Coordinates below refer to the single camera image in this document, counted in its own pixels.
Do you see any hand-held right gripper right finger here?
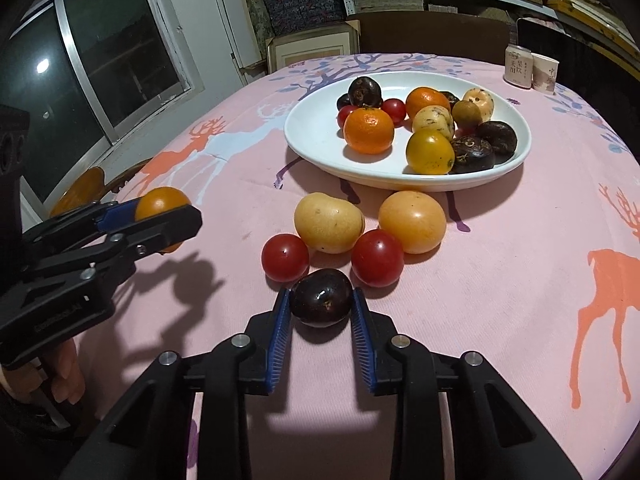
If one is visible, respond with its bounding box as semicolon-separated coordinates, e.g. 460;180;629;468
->
350;287;583;480

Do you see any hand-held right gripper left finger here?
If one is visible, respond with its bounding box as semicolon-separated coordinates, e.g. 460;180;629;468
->
57;287;293;480

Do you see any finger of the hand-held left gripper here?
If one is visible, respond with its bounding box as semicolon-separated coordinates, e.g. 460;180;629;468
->
22;199;146;261
24;204;203;307

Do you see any orange yellow tomato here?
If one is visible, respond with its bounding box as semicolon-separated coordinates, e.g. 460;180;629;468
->
135;186;192;253
405;129;455;176

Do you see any dark purple plum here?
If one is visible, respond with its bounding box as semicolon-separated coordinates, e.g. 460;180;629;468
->
289;268;354;328

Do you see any white oval plate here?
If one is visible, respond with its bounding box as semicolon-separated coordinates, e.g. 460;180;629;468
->
284;71;532;192

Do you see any person's left forearm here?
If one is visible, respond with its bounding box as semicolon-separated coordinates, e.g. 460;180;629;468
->
0;390;81;480

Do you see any person's left hand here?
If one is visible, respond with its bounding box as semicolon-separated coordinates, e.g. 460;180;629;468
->
0;332;85;406

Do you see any wooden chair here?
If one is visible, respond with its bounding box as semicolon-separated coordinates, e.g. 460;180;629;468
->
50;157;156;218

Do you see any large orange yellow fruit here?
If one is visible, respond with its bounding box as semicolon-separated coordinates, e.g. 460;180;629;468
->
378;190;447;255

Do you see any sliding glass window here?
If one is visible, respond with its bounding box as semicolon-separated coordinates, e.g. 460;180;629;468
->
0;0;206;211

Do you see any orange tangerine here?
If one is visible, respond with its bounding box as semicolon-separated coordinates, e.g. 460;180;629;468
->
343;107;395;155
405;87;451;120

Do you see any olive yellow round fruit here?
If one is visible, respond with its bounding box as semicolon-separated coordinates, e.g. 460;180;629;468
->
451;100;483;131

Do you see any brown board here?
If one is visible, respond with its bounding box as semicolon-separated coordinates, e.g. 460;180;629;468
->
357;10;515;67

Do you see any pink drink can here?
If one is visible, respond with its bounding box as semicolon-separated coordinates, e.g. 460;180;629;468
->
503;44;535;88

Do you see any white paper cup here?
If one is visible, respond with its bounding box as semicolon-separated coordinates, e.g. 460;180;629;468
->
531;52;560;93

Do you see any black board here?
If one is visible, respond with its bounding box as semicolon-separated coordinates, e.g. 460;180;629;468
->
515;17;640;103

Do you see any cardboard box with frame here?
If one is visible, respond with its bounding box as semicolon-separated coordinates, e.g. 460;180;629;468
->
265;20;362;73

